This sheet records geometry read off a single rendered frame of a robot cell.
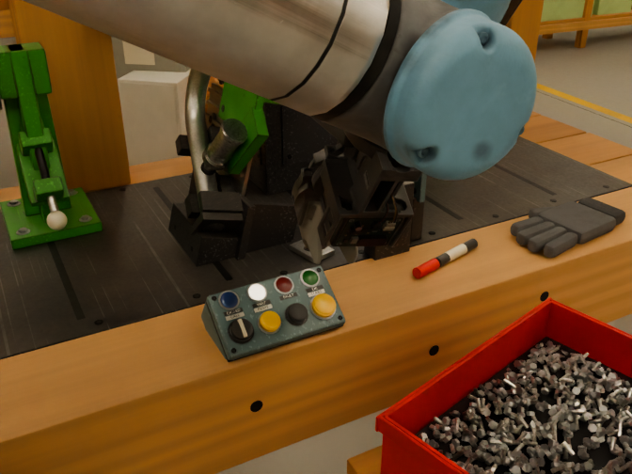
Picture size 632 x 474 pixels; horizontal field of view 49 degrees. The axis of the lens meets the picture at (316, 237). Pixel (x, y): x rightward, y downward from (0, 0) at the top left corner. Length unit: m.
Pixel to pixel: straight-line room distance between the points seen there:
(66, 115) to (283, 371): 0.63
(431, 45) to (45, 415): 0.58
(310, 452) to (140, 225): 1.02
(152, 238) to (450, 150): 0.79
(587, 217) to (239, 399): 0.60
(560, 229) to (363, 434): 1.09
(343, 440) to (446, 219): 1.01
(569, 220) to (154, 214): 0.64
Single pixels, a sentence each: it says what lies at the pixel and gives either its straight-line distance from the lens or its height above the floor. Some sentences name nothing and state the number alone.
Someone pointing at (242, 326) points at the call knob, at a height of 0.94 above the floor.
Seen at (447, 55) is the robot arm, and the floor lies 1.32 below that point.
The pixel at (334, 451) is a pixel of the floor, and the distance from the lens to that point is 1.95.
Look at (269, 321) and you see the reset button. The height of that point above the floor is 0.94.
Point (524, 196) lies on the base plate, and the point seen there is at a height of 0.90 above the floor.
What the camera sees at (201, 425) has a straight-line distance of 0.81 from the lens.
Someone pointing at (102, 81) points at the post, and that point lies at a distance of 1.24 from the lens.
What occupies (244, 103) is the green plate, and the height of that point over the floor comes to 1.11.
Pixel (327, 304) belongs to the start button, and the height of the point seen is 0.94.
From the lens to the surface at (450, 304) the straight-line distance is 0.91.
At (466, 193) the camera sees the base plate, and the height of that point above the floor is 0.90.
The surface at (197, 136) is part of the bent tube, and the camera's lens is 1.02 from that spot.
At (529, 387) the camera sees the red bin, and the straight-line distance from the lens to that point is 0.80.
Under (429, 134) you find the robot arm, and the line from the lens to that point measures 0.30.
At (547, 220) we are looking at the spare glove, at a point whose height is 0.92.
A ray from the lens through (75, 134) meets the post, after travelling 1.26.
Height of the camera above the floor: 1.38
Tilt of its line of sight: 28 degrees down
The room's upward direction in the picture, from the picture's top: straight up
